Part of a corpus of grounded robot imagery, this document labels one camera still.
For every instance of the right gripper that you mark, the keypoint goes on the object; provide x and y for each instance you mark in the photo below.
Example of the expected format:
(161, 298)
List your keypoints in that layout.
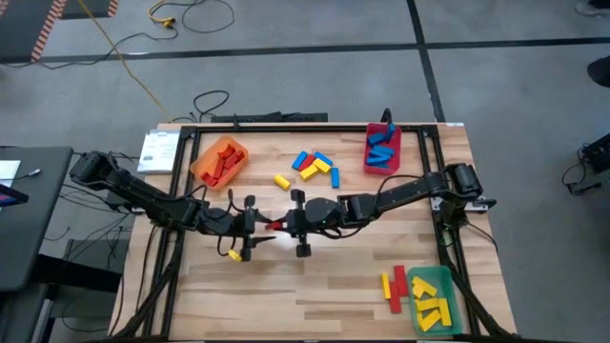
(317, 214)

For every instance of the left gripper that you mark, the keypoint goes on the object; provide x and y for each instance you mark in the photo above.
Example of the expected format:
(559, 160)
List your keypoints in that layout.
(248, 224)

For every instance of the yellow wooden cylinder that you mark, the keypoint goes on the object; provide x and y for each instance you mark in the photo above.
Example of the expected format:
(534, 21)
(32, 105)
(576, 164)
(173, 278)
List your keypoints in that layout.
(282, 182)

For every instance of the blue wooden block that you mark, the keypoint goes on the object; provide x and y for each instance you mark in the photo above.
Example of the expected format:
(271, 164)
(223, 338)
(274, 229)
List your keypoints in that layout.
(299, 160)
(335, 177)
(382, 150)
(379, 166)
(391, 131)
(376, 138)
(379, 159)
(323, 158)

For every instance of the yellow wooden block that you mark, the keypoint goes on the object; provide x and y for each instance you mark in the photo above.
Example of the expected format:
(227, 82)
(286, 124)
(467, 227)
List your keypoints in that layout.
(427, 289)
(321, 166)
(427, 304)
(309, 173)
(419, 282)
(429, 320)
(386, 286)
(444, 312)

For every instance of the red wooden arch block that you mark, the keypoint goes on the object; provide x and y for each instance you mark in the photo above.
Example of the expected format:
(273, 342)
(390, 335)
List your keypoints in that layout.
(227, 151)

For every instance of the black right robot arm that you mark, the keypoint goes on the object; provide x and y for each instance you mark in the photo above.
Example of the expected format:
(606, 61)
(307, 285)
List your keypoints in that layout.
(405, 193)

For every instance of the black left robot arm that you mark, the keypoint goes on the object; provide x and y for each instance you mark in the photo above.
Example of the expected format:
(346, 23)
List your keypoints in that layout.
(143, 195)

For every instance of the small yellow tag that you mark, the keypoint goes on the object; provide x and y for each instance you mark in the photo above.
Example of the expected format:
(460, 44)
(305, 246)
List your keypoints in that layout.
(235, 255)

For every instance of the orange translucent plastic bin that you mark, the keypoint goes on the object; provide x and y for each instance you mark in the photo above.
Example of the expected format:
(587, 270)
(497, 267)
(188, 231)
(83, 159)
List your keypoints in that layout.
(202, 162)

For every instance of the black power strip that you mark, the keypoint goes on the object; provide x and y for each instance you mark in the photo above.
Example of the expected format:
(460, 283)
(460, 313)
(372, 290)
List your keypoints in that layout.
(286, 117)

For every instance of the red translucent plastic bin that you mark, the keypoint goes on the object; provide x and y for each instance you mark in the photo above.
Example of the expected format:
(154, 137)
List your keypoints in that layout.
(395, 164)

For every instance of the white printed booklet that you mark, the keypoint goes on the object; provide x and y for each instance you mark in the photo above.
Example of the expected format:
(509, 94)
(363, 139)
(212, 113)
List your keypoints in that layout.
(159, 151)

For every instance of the black clamp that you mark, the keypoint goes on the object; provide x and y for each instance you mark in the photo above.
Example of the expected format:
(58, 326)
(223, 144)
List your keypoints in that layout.
(386, 116)

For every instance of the dark box under desk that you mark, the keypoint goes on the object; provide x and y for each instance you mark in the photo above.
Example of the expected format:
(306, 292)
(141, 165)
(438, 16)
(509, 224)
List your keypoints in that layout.
(90, 262)

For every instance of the green translucent plastic bin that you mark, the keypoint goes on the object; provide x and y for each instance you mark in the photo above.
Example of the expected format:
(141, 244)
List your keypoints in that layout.
(450, 286)

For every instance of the black side desk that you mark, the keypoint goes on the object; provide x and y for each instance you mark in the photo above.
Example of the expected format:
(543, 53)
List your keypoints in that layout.
(33, 228)

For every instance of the dark tablet device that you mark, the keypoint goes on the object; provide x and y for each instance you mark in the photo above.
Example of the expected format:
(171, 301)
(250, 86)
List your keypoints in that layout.
(10, 195)

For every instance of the white paper sheet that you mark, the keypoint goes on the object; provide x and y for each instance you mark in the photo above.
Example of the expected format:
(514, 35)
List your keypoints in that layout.
(8, 172)

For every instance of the small black orange-striped mat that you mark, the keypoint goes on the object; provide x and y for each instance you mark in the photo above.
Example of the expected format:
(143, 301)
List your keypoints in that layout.
(93, 7)

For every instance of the large black orange-striped mat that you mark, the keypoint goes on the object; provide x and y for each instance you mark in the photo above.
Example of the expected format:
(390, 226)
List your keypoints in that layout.
(24, 24)

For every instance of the black floor equipment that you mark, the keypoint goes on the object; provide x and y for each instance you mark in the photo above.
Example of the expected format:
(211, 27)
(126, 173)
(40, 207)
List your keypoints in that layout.
(595, 157)

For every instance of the person's shoe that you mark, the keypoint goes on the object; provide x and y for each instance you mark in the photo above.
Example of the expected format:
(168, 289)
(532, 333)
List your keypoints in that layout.
(600, 71)

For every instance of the black aluminium table frame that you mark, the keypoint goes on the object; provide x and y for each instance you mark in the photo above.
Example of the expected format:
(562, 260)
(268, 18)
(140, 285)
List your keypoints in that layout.
(310, 128)

